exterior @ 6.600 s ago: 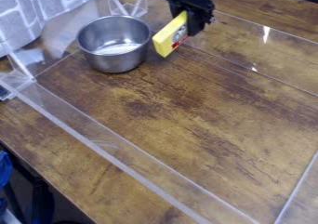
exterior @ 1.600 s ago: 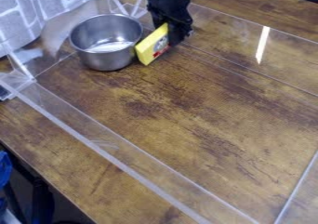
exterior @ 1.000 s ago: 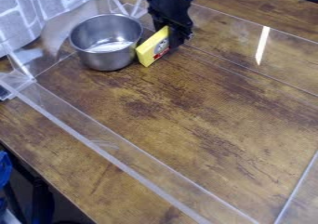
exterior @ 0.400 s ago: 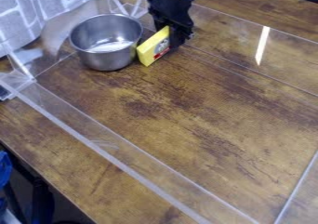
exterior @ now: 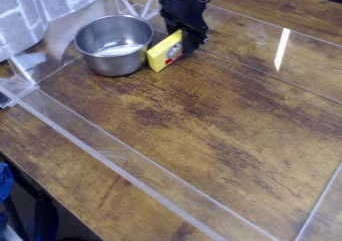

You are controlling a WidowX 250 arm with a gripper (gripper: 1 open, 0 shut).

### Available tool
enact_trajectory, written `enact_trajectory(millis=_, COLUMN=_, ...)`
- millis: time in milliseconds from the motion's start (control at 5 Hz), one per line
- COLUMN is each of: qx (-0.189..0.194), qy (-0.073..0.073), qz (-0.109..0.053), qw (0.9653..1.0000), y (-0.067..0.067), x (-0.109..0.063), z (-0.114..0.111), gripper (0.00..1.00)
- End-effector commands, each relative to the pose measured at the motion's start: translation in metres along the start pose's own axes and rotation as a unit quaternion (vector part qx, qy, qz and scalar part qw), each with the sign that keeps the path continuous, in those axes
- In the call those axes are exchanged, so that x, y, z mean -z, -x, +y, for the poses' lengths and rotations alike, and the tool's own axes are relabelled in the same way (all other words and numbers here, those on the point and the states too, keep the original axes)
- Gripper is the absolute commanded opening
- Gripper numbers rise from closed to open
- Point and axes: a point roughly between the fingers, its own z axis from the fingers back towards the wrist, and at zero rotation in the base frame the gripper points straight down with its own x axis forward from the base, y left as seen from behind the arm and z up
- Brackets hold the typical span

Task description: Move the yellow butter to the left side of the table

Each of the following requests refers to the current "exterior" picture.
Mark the grey white patterned cloth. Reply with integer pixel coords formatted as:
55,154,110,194
0,0,97,62

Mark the blue object at edge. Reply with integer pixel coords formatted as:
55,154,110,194
0,162,14,203

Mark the stainless steel bowl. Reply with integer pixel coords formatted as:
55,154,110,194
74,15,154,77

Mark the clear acrylic barrier wall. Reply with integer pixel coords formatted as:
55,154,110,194
0,0,279,241

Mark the clear acrylic corner bracket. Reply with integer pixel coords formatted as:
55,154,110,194
116,0,161,20

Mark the yellow butter block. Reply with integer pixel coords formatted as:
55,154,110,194
148,30,184,72

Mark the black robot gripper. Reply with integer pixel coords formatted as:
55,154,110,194
160,0,210,56

